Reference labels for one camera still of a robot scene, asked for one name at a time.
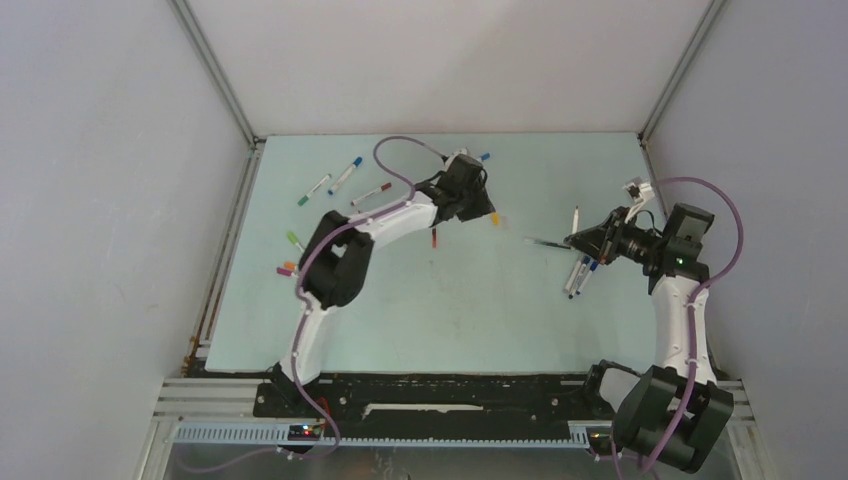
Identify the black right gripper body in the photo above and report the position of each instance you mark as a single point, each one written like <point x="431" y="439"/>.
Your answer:
<point x="618" y="242"/>

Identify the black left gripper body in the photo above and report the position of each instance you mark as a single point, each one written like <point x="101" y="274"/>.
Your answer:
<point x="473" y="203"/>

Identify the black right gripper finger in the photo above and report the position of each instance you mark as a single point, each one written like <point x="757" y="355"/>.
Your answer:
<point x="596" y="225"/>
<point x="588" y="241"/>

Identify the white marker dark blue cap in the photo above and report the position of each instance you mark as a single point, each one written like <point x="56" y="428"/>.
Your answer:
<point x="585" y="260"/>

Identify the green gel pen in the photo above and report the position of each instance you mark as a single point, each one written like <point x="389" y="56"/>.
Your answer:
<point x="545" y="243"/>

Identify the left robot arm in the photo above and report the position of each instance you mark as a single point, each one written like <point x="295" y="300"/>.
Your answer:
<point x="334" y="266"/>

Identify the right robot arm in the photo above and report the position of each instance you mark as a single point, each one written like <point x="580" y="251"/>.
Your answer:
<point x="676" y="404"/>

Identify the dark red cap marker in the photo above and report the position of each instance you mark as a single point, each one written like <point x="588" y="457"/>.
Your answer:
<point x="377" y="190"/>

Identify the green cap white marker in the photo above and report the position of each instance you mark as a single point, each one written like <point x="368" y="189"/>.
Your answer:
<point x="313" y="190"/>

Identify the light green cap marker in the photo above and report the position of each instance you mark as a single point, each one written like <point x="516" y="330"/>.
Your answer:
<point x="295" y="241"/>

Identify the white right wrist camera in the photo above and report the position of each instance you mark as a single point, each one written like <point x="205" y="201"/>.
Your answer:
<point x="641" y="193"/>

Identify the grey cable duct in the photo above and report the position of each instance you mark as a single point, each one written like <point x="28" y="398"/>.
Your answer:
<point x="283" y="435"/>

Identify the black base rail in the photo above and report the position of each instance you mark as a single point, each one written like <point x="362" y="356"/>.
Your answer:
<point x="444" y="406"/>

